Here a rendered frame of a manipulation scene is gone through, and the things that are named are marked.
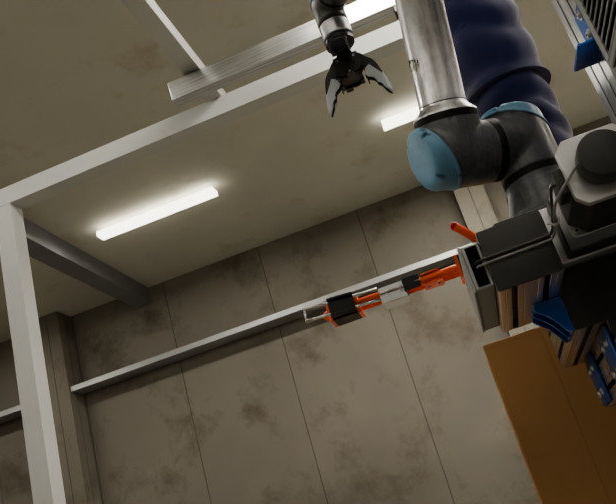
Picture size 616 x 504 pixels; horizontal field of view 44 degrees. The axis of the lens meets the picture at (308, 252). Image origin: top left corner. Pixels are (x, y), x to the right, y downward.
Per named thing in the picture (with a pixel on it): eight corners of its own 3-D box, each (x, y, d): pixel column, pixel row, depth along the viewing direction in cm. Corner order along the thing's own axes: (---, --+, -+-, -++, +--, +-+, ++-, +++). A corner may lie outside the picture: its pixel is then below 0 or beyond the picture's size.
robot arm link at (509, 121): (578, 152, 133) (548, 90, 138) (511, 163, 130) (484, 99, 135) (547, 186, 144) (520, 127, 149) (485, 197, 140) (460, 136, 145)
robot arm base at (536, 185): (601, 191, 125) (577, 141, 129) (513, 223, 128) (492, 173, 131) (593, 222, 139) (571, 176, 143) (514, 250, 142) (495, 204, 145)
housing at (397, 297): (412, 301, 197) (406, 285, 198) (408, 295, 191) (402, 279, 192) (386, 310, 198) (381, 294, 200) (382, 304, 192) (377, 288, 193)
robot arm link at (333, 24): (345, 11, 179) (313, 24, 181) (350, 26, 178) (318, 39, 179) (351, 29, 186) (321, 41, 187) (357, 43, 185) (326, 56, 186)
